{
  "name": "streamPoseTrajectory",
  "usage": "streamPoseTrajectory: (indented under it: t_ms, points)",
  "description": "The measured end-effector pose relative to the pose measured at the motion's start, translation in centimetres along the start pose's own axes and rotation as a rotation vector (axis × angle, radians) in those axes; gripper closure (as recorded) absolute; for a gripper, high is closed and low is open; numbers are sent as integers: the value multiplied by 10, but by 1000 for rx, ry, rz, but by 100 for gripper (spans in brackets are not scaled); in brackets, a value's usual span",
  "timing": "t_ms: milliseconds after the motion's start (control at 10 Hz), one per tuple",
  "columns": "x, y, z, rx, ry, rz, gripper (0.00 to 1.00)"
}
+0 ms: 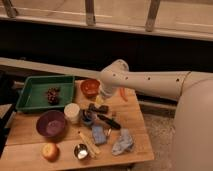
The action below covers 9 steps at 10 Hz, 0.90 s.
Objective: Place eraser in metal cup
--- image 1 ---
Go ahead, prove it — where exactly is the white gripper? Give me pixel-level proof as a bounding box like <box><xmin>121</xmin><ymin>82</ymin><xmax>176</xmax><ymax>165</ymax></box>
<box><xmin>95</xmin><ymin>84</ymin><xmax>117</xmax><ymax>106</ymax></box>

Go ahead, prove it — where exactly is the dark brown eraser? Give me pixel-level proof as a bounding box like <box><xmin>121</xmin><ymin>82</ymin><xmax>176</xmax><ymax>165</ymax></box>
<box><xmin>89</xmin><ymin>103</ymin><xmax>109</xmax><ymax>114</ymax></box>

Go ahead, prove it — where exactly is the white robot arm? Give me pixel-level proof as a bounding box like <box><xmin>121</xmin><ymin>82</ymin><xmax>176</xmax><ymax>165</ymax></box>
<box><xmin>99</xmin><ymin>59</ymin><xmax>213</xmax><ymax>171</ymax></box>

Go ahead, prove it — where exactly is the white cylindrical cup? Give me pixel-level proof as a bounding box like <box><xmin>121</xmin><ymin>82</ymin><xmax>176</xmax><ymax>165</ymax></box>
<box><xmin>64</xmin><ymin>103</ymin><xmax>80</xmax><ymax>124</ymax></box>

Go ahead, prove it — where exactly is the small metal cup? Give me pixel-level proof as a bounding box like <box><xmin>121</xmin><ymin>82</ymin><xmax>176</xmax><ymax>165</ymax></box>
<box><xmin>74</xmin><ymin>144</ymin><xmax>89</xmax><ymax>160</ymax></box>

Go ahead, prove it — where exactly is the orange bowl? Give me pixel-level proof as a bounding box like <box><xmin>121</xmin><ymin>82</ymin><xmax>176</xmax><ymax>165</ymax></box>
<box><xmin>80</xmin><ymin>79</ymin><xmax>100</xmax><ymax>98</ymax></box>

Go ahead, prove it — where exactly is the blue tape roll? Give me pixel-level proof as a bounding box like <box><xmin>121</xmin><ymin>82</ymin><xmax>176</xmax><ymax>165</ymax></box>
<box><xmin>81</xmin><ymin>110</ymin><xmax>94</xmax><ymax>126</ymax></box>

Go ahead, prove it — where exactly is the orange carrot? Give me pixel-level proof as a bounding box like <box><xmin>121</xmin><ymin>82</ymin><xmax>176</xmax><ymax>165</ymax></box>
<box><xmin>119</xmin><ymin>87</ymin><xmax>128</xmax><ymax>102</ymax></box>

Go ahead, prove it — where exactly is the wooden table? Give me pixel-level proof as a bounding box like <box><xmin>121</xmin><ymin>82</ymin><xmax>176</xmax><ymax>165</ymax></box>
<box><xmin>0</xmin><ymin>89</ymin><xmax>154</xmax><ymax>171</ymax></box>

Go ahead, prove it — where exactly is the blue sponge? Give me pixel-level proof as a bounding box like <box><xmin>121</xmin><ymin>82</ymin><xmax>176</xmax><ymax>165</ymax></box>
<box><xmin>92</xmin><ymin>125</ymin><xmax>106</xmax><ymax>145</ymax></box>

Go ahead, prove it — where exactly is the wooden stick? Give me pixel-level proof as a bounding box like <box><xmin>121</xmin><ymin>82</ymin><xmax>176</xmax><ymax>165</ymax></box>
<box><xmin>78</xmin><ymin>131</ymin><xmax>100</xmax><ymax>158</ymax></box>

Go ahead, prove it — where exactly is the dark grape bunch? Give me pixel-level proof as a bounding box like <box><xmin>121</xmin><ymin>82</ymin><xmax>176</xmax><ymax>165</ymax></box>
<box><xmin>46</xmin><ymin>87</ymin><xmax>60</xmax><ymax>105</ymax></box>

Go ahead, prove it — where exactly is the crumpled blue grey cloth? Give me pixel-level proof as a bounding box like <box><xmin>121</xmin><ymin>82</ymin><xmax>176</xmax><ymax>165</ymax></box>
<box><xmin>111</xmin><ymin>128</ymin><xmax>134</xmax><ymax>156</ymax></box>

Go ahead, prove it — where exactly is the purple bowl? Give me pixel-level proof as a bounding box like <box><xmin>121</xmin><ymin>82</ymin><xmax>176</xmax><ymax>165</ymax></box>
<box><xmin>36</xmin><ymin>110</ymin><xmax>66</xmax><ymax>138</ymax></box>

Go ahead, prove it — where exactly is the green plastic tray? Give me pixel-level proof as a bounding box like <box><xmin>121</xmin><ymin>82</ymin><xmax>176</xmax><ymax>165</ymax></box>
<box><xmin>16</xmin><ymin>75</ymin><xmax>75</xmax><ymax>113</ymax></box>

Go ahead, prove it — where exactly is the red yellow apple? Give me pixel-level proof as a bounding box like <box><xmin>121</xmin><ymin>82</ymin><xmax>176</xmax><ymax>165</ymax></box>
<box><xmin>42</xmin><ymin>143</ymin><xmax>59</xmax><ymax>161</ymax></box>

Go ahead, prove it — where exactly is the black handled knife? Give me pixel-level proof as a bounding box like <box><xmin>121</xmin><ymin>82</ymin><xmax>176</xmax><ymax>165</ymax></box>
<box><xmin>93</xmin><ymin>113</ymin><xmax>121</xmax><ymax>130</ymax></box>

